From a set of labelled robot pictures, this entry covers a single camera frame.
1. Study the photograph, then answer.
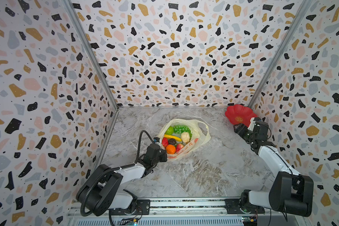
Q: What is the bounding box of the red flower-shaped plate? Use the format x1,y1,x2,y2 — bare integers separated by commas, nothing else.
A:
225,105,258,127

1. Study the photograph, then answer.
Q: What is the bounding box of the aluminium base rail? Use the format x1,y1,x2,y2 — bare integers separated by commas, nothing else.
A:
65,197,306,226

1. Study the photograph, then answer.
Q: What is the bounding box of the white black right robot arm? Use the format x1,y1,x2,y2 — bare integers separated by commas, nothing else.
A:
234,117,314,217

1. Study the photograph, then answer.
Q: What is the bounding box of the aluminium left corner post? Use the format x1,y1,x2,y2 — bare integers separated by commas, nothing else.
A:
63,0,119,112

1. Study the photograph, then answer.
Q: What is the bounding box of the green wrinkled toy fruit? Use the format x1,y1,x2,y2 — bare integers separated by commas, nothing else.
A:
165,126,174,135

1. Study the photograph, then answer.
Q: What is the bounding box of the aluminium corner post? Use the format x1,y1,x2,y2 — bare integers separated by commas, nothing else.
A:
248,0,311,108
63,0,119,112

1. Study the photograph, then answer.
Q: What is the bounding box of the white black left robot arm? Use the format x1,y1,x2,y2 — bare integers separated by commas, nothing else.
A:
76,143,167,217

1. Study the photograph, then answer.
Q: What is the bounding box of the red toy fruit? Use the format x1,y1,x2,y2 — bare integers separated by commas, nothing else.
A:
162,137,169,148

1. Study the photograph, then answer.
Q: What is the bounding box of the cream white toy fruit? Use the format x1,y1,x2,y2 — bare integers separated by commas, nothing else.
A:
180,132,191,143

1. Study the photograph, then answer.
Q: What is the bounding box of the orange toy fruit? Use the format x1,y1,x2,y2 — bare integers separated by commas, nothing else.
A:
165,145,176,154

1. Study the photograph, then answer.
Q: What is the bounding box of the green toy grape bunch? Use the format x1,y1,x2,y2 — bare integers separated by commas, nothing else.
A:
173,125,192,137

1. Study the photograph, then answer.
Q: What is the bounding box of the black corrugated left cable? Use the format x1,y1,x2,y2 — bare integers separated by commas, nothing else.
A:
79,129,159,217

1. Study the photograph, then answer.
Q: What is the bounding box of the aluminium right corner post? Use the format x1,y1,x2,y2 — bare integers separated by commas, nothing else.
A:
248,0,311,108

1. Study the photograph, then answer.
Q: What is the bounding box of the yellow toy banana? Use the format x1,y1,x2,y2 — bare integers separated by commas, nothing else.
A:
164,134,182,142

